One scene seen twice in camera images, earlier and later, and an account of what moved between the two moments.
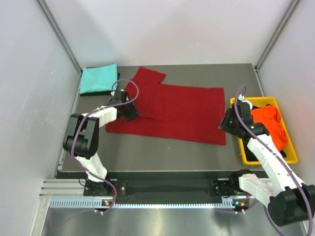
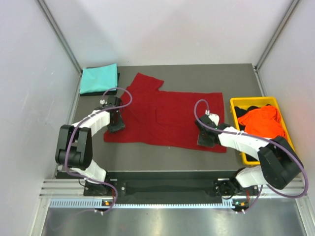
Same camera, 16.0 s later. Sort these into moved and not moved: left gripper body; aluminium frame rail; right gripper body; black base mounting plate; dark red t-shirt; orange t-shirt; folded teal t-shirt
Moved: left gripper body; right gripper body; dark red t-shirt
Not moved: black base mounting plate; folded teal t-shirt; aluminium frame rail; orange t-shirt
